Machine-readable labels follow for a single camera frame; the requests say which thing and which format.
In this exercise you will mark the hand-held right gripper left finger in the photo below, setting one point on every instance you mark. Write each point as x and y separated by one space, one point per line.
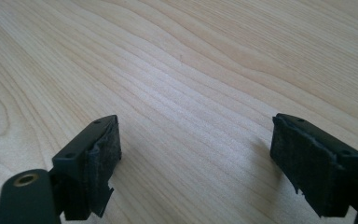
87 168

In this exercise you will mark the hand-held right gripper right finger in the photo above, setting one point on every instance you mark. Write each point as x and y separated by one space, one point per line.
310 174

